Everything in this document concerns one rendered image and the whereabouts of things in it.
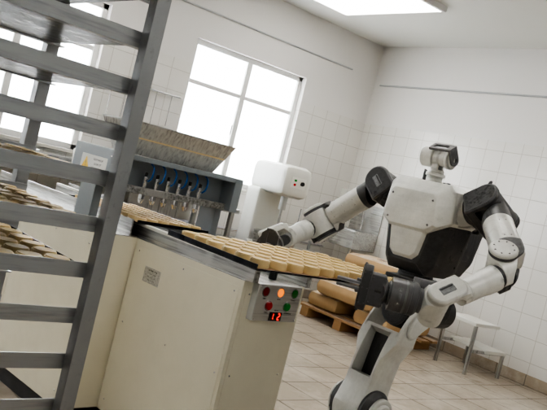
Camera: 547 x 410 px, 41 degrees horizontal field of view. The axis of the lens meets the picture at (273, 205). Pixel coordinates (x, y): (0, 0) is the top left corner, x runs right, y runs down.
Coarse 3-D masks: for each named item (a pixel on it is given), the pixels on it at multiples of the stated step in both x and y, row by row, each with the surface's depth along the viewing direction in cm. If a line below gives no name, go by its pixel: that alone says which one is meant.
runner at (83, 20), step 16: (0, 0) 121; (16, 0) 121; (32, 0) 123; (48, 0) 125; (48, 16) 126; (64, 16) 127; (80, 16) 129; (96, 16) 131; (96, 32) 132; (112, 32) 134; (128, 32) 136
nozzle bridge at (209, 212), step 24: (96, 144) 323; (144, 168) 316; (168, 168) 325; (192, 168) 323; (96, 192) 304; (144, 192) 312; (168, 192) 328; (192, 192) 337; (216, 192) 347; (240, 192) 347; (216, 216) 353
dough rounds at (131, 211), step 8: (128, 208) 340; (136, 208) 355; (144, 208) 363; (128, 216) 314; (136, 216) 311; (144, 216) 320; (152, 216) 330; (160, 216) 340; (168, 216) 351; (168, 224) 321; (176, 224) 323; (184, 224) 336
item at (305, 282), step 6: (60, 186) 417; (66, 186) 412; (66, 192) 411; (72, 192) 407; (162, 228) 347; (282, 276) 290; (288, 276) 288; (294, 276) 286; (294, 282) 286; (300, 282) 283; (306, 282) 281
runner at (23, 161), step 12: (0, 156) 125; (12, 156) 126; (24, 156) 127; (36, 156) 129; (24, 168) 128; (36, 168) 129; (48, 168) 130; (60, 168) 132; (72, 168) 133; (84, 168) 135; (96, 168) 136; (84, 180) 135; (96, 180) 137
